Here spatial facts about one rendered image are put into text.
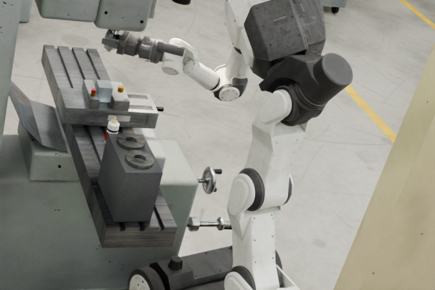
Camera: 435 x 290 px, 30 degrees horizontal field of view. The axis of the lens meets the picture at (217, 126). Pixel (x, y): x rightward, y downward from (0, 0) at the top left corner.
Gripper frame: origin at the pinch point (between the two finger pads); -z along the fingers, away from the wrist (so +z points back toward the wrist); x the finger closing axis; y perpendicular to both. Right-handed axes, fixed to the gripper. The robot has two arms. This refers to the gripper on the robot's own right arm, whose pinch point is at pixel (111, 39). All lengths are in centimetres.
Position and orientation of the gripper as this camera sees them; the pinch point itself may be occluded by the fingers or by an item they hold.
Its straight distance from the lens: 293.9
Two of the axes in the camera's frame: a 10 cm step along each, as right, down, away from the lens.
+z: 9.7, 2.5, 0.2
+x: -1.0, 4.6, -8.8
